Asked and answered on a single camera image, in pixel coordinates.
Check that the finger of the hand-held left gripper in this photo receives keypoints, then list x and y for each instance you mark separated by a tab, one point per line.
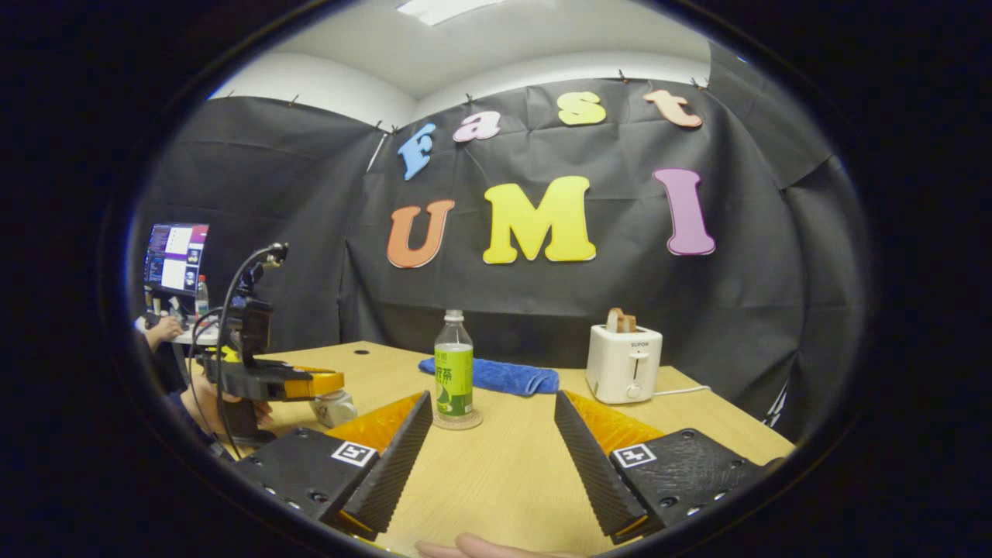
298	384

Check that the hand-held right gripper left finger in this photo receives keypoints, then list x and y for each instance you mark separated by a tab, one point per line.
395	469

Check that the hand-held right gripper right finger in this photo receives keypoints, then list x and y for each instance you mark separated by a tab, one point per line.
593	469

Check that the white ceramic teacup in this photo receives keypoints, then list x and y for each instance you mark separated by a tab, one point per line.
337	409

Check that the round brown coaster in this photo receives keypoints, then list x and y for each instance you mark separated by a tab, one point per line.
465	425

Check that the green label water bottle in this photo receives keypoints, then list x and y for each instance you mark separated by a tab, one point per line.
453	368

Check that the red cap plastic bottle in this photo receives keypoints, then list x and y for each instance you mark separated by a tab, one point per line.
201	298

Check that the white side table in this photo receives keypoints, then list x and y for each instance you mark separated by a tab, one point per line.
200	335

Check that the computer monitor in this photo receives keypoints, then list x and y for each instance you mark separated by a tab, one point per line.
176	256

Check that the white toaster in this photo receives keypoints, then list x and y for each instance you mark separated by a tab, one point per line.
624	364

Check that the black backdrop cloth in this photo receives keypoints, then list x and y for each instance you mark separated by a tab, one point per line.
294	232

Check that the blue folded towel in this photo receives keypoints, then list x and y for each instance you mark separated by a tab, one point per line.
511	377

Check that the brown bread slice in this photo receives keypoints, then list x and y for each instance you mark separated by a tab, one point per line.
629	323

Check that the pale bread slice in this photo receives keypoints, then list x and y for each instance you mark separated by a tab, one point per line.
614	320

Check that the ceiling light panel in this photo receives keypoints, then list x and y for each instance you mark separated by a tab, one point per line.
442	9

